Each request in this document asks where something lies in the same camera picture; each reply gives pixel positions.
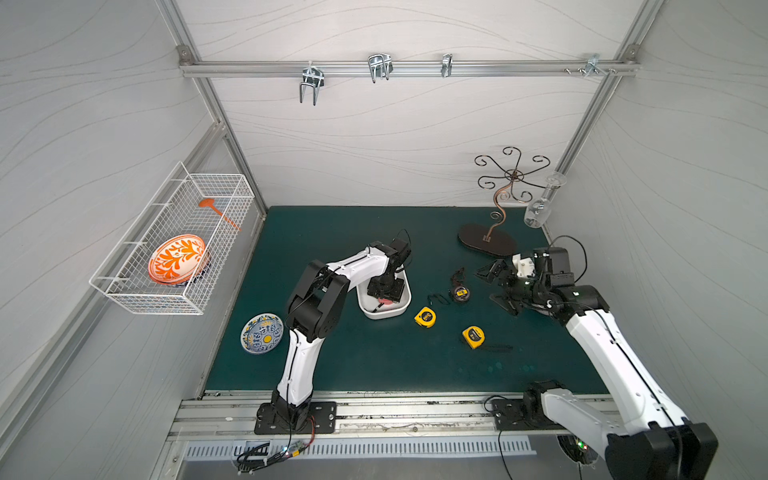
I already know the metal loop hook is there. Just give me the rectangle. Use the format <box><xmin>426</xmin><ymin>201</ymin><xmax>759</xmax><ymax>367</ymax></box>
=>
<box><xmin>367</xmin><ymin>53</ymin><xmax>394</xmax><ymax>83</ymax></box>

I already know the purple black round tape measure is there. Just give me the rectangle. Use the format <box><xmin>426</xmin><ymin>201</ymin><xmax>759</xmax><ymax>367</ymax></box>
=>
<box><xmin>450</xmin><ymin>267</ymin><xmax>471</xmax><ymax>304</ymax></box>

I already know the yellow tape measure black label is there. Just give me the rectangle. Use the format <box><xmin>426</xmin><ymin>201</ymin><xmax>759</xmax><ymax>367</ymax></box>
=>
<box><xmin>414</xmin><ymin>293</ymin><xmax>449</xmax><ymax>329</ymax></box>

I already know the white wire wall basket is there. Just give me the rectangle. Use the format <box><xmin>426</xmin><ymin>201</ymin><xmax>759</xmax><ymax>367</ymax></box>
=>
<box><xmin>89</xmin><ymin>163</ymin><xmax>254</xmax><ymax>315</ymax></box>

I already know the yellow tape measure black strap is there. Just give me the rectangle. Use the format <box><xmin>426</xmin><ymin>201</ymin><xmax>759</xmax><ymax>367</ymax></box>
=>
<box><xmin>461</xmin><ymin>325</ymin><xmax>515</xmax><ymax>354</ymax></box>

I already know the white plastic storage box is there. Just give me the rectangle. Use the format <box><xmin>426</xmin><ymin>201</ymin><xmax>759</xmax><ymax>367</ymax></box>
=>
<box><xmin>356</xmin><ymin>271</ymin><xmax>412</xmax><ymax>321</ymax></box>

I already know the copper hook stand dark base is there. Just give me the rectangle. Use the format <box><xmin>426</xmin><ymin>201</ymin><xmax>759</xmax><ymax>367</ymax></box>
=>
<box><xmin>457</xmin><ymin>146</ymin><xmax>551</xmax><ymax>258</ymax></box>

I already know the orange white patterned plate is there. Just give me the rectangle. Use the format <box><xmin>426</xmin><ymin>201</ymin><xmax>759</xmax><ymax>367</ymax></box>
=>
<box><xmin>148</xmin><ymin>234</ymin><xmax>210</xmax><ymax>286</ymax></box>

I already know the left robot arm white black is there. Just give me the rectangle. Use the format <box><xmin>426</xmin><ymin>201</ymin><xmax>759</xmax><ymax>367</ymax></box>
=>
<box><xmin>271</xmin><ymin>238</ymin><xmax>412</xmax><ymax>424</ymax></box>

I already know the small metal hook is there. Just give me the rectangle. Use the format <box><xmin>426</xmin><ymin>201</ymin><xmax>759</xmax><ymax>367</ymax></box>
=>
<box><xmin>441</xmin><ymin>53</ymin><xmax>453</xmax><ymax>78</ymax></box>

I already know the metal double hook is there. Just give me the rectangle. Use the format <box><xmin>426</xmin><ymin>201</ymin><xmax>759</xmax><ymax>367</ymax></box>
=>
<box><xmin>299</xmin><ymin>65</ymin><xmax>325</xmax><ymax>106</ymax></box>

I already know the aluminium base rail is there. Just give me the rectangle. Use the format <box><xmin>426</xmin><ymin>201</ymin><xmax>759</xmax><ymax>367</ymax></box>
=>
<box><xmin>167</xmin><ymin>391</ymin><xmax>625</xmax><ymax>443</ymax></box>

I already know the clear wine glass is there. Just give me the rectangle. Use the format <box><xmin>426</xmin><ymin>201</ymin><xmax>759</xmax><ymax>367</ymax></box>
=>
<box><xmin>524</xmin><ymin>172</ymin><xmax>567</xmax><ymax>228</ymax></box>

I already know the aluminium top rail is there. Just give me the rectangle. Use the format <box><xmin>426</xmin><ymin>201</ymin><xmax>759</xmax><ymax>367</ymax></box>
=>
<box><xmin>180</xmin><ymin>58</ymin><xmax>641</xmax><ymax>80</ymax></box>

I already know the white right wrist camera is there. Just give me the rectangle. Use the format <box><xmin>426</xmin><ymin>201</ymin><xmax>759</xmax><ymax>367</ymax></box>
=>
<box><xmin>512</xmin><ymin>254</ymin><xmax>536</xmax><ymax>278</ymax></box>

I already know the blue yellow patterned bowl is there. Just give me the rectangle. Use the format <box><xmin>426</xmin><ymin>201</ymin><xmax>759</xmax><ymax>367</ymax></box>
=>
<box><xmin>239</xmin><ymin>313</ymin><xmax>284</xmax><ymax>355</ymax></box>

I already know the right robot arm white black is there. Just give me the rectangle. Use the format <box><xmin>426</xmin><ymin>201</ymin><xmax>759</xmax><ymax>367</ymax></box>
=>
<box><xmin>476</xmin><ymin>247</ymin><xmax>719</xmax><ymax>479</ymax></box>

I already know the wired circuit board with leds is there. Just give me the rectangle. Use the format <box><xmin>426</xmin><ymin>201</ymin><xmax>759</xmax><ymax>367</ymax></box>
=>
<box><xmin>235</xmin><ymin>413</ymin><xmax>317</xmax><ymax>475</ymax></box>

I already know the metal hook right end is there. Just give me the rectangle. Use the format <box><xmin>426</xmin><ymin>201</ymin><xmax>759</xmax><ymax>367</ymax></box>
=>
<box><xmin>563</xmin><ymin>54</ymin><xmax>618</xmax><ymax>78</ymax></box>

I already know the white perforated vent strip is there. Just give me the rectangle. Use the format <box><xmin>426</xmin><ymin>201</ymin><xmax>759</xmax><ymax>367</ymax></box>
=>
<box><xmin>184</xmin><ymin>434</ymin><xmax>536</xmax><ymax>462</ymax></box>

